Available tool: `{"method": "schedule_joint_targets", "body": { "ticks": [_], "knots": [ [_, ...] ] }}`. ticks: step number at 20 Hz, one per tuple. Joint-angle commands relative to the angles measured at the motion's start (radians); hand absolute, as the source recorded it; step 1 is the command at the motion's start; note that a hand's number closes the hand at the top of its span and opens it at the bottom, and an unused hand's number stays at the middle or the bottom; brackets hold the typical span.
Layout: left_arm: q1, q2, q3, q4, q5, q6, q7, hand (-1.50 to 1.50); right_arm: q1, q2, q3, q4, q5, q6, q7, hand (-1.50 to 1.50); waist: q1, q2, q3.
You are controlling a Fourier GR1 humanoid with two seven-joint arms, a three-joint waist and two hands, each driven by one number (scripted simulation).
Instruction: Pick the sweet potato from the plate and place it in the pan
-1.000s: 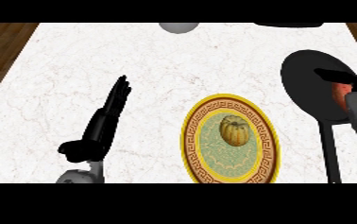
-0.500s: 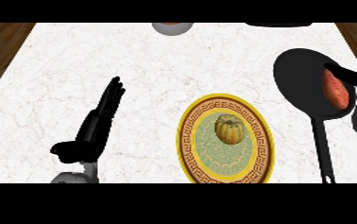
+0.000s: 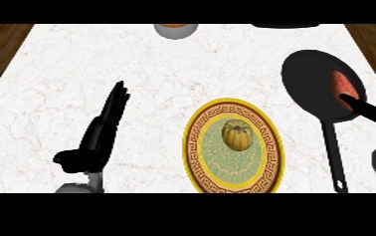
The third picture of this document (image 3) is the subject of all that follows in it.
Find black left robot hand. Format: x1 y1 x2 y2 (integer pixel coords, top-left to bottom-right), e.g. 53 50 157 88
51 80 132 174

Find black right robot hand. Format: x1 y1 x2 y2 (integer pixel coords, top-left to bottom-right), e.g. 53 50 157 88
337 93 376 172

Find red sweet potato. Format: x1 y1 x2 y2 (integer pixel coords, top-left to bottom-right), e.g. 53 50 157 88
330 70 361 113

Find black frying pan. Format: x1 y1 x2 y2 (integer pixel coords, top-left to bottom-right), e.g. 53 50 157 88
280 49 368 194

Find yellow-rimmed patterned plate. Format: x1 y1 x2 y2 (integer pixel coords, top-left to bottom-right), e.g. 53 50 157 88
181 97 286 194

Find yellow-green squash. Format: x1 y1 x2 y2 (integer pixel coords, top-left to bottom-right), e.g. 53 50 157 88
219 118 255 152

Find black round object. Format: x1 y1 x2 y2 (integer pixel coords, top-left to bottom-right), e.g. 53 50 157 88
249 23 321 30

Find grey cup with orange content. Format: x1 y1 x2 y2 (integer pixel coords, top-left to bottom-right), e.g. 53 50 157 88
153 23 199 41

